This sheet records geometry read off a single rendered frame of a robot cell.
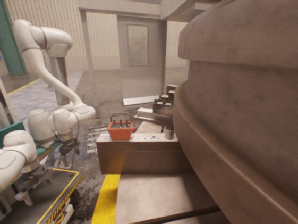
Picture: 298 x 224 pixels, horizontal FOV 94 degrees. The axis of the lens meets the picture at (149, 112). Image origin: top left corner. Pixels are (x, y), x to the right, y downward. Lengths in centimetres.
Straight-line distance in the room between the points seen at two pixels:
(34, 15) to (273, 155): 1501
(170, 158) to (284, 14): 116
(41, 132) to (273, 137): 139
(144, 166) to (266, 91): 110
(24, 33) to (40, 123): 58
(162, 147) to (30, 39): 118
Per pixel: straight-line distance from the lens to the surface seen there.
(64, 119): 104
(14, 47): 1497
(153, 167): 143
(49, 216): 143
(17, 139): 86
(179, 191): 139
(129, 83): 417
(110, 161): 142
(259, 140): 76
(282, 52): 55
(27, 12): 1512
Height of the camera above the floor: 139
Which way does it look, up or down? 23 degrees down
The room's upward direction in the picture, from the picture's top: straight up
